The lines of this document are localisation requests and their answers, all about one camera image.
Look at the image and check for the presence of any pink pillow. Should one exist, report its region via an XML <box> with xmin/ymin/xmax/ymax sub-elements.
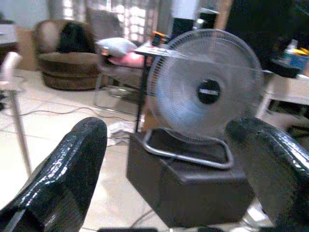
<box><xmin>108</xmin><ymin>51</ymin><xmax>148</xmax><ymax>69</ymax></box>

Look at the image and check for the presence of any crumpled white paper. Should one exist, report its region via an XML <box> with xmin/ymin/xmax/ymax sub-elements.
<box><xmin>107</xmin><ymin>121</ymin><xmax>137</xmax><ymax>147</ymax></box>

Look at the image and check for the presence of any black garment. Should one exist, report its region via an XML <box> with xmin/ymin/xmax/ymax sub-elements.
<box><xmin>57</xmin><ymin>21</ymin><xmax>95</xmax><ymax>54</ymax></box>

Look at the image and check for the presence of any tan cardboard box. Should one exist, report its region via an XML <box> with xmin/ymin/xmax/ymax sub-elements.
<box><xmin>14</xmin><ymin>25</ymin><xmax>41</xmax><ymax>71</ymax></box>

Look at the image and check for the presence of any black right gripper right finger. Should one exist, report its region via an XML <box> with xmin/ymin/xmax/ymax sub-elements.
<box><xmin>225</xmin><ymin>116</ymin><xmax>309</xmax><ymax>232</ymax></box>

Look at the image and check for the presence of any chrome frame chair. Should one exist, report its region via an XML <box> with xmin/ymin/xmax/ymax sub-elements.
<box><xmin>85</xmin><ymin>7</ymin><xmax>148</xmax><ymax>116</ymax></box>

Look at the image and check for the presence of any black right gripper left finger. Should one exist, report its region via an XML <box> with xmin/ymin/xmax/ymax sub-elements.
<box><xmin>0</xmin><ymin>117</ymin><xmax>108</xmax><ymax>232</ymax></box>

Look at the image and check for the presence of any round brown armchair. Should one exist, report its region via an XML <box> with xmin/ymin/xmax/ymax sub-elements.
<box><xmin>32</xmin><ymin>19</ymin><xmax>103</xmax><ymax>91</ymax></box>

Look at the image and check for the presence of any small black side table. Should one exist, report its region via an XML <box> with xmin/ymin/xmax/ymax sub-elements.
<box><xmin>134</xmin><ymin>45</ymin><xmax>191</xmax><ymax>132</ymax></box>

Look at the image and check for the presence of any white table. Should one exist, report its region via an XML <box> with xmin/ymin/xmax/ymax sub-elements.
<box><xmin>257</xmin><ymin>70</ymin><xmax>309</xmax><ymax>124</ymax></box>

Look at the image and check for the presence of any large black box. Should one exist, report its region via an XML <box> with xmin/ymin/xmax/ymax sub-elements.
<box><xmin>126</xmin><ymin>128</ymin><xmax>254</xmax><ymax>229</ymax></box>

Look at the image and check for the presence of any orange and black device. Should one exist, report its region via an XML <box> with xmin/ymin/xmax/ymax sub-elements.
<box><xmin>151</xmin><ymin>30</ymin><xmax>169</xmax><ymax>46</ymax></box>

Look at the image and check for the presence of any clear plastic bottle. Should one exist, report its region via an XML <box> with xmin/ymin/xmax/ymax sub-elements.
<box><xmin>283</xmin><ymin>40</ymin><xmax>299</xmax><ymax>66</ymax></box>

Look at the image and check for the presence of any window with lattice grille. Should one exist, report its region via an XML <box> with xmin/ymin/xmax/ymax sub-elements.
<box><xmin>48</xmin><ymin>0</ymin><xmax>173</xmax><ymax>46</ymax></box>

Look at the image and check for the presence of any white-handled purple broom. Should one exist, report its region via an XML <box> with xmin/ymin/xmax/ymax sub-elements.
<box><xmin>0</xmin><ymin>51</ymin><xmax>33</xmax><ymax>178</ymax></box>

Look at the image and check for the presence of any grey floor fan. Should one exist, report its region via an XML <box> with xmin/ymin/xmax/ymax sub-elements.
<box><xmin>143</xmin><ymin>28</ymin><xmax>265</xmax><ymax>171</ymax></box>

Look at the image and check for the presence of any blue and yellow carton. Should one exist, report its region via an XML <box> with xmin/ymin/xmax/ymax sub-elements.
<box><xmin>287</xmin><ymin>47</ymin><xmax>309</xmax><ymax>71</ymax></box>

